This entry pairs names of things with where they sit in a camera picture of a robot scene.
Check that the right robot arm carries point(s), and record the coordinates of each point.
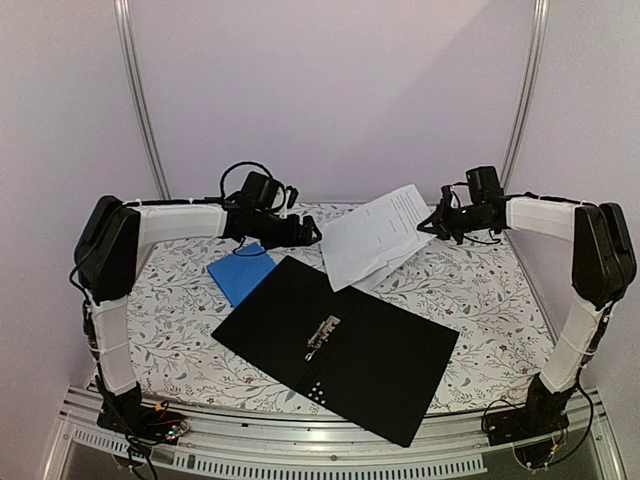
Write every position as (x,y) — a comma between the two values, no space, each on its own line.
(603,263)

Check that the teal box with label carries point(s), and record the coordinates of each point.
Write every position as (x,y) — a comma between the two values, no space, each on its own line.
(372,363)

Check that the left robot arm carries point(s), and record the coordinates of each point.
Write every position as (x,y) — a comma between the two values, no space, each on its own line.
(117,232)

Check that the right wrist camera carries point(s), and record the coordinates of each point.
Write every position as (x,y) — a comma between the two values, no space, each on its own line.
(450,198)

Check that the right aluminium frame post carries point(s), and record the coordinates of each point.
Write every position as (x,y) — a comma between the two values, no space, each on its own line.
(525,100)

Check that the right arm base board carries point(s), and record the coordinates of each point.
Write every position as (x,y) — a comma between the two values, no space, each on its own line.
(504,422)

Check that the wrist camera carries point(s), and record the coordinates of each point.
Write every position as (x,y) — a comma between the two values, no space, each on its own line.
(450,198)
(290,196)

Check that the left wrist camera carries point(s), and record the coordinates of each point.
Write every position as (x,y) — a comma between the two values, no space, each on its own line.
(290,196)

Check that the blue ring binder folder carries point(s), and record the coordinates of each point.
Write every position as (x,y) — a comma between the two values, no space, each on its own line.
(238,273)

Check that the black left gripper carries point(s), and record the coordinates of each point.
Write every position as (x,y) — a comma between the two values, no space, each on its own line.
(293,238)

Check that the left aluminium frame post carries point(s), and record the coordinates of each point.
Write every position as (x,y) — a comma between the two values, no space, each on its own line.
(124,22)

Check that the aluminium frame post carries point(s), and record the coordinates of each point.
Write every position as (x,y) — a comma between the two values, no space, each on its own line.
(124,22)
(525,100)

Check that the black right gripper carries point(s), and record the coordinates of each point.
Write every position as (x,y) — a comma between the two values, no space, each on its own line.
(440,227)

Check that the aluminium front rail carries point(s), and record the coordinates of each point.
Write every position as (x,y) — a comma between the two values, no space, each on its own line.
(225,443)

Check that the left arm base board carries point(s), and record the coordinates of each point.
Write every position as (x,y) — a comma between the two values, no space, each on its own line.
(154,424)

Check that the floral table cloth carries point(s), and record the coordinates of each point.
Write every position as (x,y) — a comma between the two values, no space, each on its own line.
(476,288)

